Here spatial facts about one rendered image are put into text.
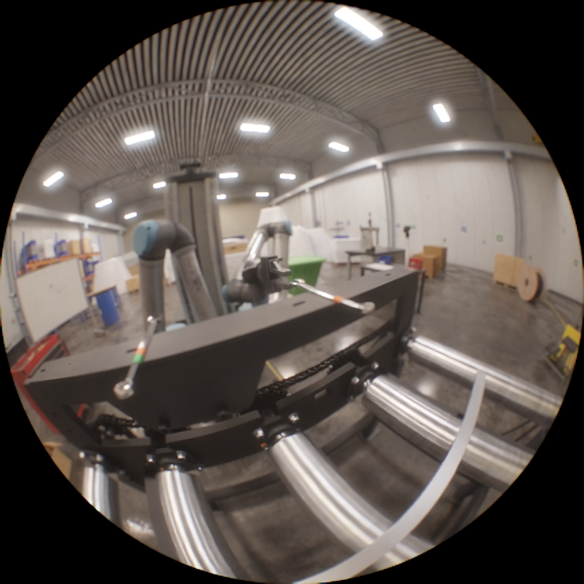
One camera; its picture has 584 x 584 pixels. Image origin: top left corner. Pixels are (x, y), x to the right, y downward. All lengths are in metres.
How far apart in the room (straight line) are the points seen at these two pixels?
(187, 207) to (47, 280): 4.11
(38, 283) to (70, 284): 0.92
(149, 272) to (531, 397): 1.37
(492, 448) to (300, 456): 0.46
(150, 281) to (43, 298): 4.19
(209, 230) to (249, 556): 1.97
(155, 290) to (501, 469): 1.14
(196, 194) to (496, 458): 1.62
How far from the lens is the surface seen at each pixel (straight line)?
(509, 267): 7.40
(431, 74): 10.04
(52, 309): 4.77
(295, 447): 0.41
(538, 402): 0.84
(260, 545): 1.36
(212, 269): 1.15
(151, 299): 0.73
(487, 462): 0.56
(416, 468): 1.47
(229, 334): 0.27
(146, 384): 0.32
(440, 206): 10.39
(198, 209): 1.17
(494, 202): 10.29
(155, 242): 0.64
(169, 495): 0.47
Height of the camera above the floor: 1.30
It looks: 18 degrees down
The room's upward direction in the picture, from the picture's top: 5 degrees counter-clockwise
